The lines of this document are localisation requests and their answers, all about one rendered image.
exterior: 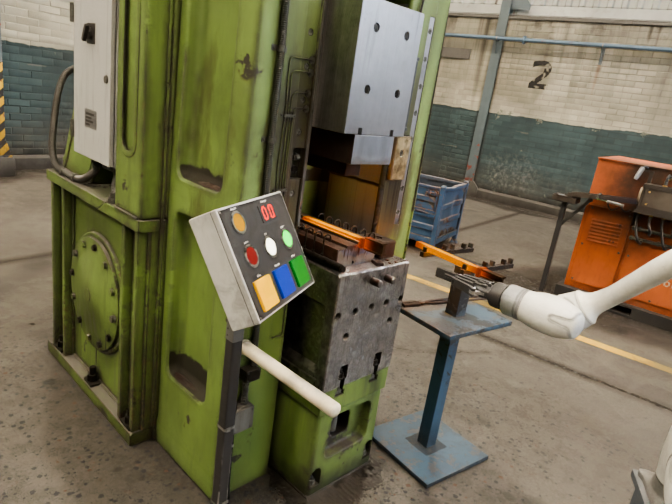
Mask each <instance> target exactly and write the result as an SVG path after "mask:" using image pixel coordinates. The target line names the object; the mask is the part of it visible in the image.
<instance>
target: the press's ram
mask: <svg viewBox="0 0 672 504"><path fill-rule="evenodd" d="M423 21H424V14H423V13H420V12H417V11H414V10H411V9H409V8H406V7H403V6H400V5H397V4H394V3H391V2H388V1H385V0H328V1H327V9H326V17H325V25H324V33H323V41H322V49H321V57H320V65H319V73H318V81H317V89H316V97H315V105H314V113H313V121H312V127H316V128H321V129H325V130H330V131H334V132H338V133H343V134H356V135H357V134H359V135H372V136H391V137H403V136H404V130H405V124H406V118H407V113H408V107H409V101H410V96H411V90H412V84H413V78H414V73H415V67H416V61H417V55H418V50H419V44H420V38H421V32H422V27H423Z"/></svg>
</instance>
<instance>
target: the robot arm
mask: <svg viewBox="0 0 672 504"><path fill-rule="evenodd" d="M435 276H436V277H439V278H441V279H444V280H446V281H449V282H451V285H452V286H454V287H456V288H457V289H459V290H461V291H463V292H465V293H467V294H468V295H469V296H470V297H474V295H478V296H479V297H481V298H487V300H488V304H489V305H490V306H492V307H494V308H496V309H499V310H500V311H501V313H502V314H504V315H507V316H509V317H512V318H514V319H516V320H519V321H521V322H522V323H524V324H525V325H526V326H528V327H530V328H531V329H533V330H536V331H538V332H540V333H543V334H545V335H548V336H551V337H554V338H558V339H566V340H573V339H575V338H577V337H578V336H579V335H580V333H581V332H582V331H583V330H584V329H586V328H587V327H589V326H591V325H593V324H595V323H596V320H597V317H598V316H599V315H600V314H601V313H603V312H604V311H606V310H608V309H610V308H612V307H614V306H616V305H618V304H620V303H623V302H625V301H627V300H629V299H631V298H633V297H635V296H637V295H639V294H641V293H643V292H645V291H647V290H649V289H651V288H654V287H656V286H658V285H660V284H662V283H664V282H666V281H668V280H670V279H672V249H671V250H669V251H667V252H665V253H664V254H662V255H660V256H658V257H656V258H655V259H653V260H651V261H650V262H648V263H646V264H645V265H643V266H642V267H640V268H638V269H637V270H635V271H634V272H632V273H630V274H629V275H627V276H625V277H624V278H622V279H621V280H619V281H617V282H616V283H614V284H612V285H610V286H608V287H606V288H604V289H601V290H598V291H595V292H591V293H585V292H582V291H580V290H577V291H574V292H570V293H565V294H561V295H558V296H555V295H552V294H548V293H542V292H534V291H530V290H528V289H525V288H522V287H519V286H517V285H507V284H504V283H502V282H497V283H495V282H492V281H487V280H484V279H481V278H477V277H474V276H470V275H467V274H463V275H462V274H458V273H455V272H453V271H450V270H447V269H445V268H442V267H437V269H436V274H435ZM637 475H638V476H639V478H640V479H641V480H642V482H643V485H644V487H645V490H646V493H647V496H648V498H649V501H650V504H672V426H671V428H670V430H669V433H668V435H667V437H666V440H665V442H664V445H663V448H662V451H661V454H660V458H659V462H658V466H657V469H656V471H655V473H654V472H651V471H649V470H646V469H639V471H638V473H637Z"/></svg>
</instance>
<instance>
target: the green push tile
mask: <svg viewBox="0 0 672 504"><path fill-rule="evenodd" d="M289 265H290V267H291V270H292V272H293V275H294V278H295V280H296V283H297V286H298V288H299V287H301V286H302V285H304V284H305V283H306V282H308V281H309V280H311V278H310V275H309V273H308V270H307V267H306V265H305V262H304V259H303V257H302V255H299V256H297V257H295V258H294V259H292V260H290V261H289Z"/></svg>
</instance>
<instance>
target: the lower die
mask: <svg viewBox="0 0 672 504"><path fill-rule="evenodd" d="M301 215H303V216H310V215H308V214H305V213H303V212H301ZM310 217H312V218H315V219H318V218H316V217H313V216H310ZM318 220H320V221H323V220H321V219H318ZM323 222H325V223H328V224H330V225H333V226H336V225H334V224H331V223H329V222H326V221H323ZM301 223H303V224H305V226H306V229H305V230H304V226H303V225H301V226H300V227H299V232H298V239H299V242H300V244H301V246H302V247H303V245H304V241H305V233H306V230H307V228H308V227H313V229H314V234H313V235H312V229H309V230H308V232H307V239H306V248H307V249H309V250H312V248H313V241H314V235H315V233H316V232H317V231H318V230H320V231H322V233H323V236H322V238H321V233H320V232H318V233H317V235H316V240H315V247H314V249H315V251H314V252H316V253H317V254H320V253H321V251H322V244H323V238H324V236H325V235H326V234H330V235H331V237H332V239H331V242H329V240H330V237H329V236H327V237H326V238H325V243H324V250H323V254H324V255H323V256H325V257H327V258H329V259H331V260H334V261H336V262H338V263H340V264H342V265H344V266H351V265H355V264H361V263H366V262H371V260H372V259H374V255H375V254H373V253H371V252H368V251H366V250H363V248H359V243H360V241H358V240H355V239H353V238H350V237H348V236H345V235H342V234H340V233H337V232H335V231H332V230H330V229H327V228H325V227H322V226H320V225H317V224H315V223H312V222H310V221H307V220H305V219H302V218H300V224H301ZM336 227H338V228H341V229H343V230H346V231H349V230H347V229H344V228H342V227H339V226H336ZM349 232H351V233H354V234H356V235H359V236H362V235H360V234H357V233H355V232H352V231H349ZM362 237H365V236H362ZM352 261H354V263H353V264H352Z"/></svg>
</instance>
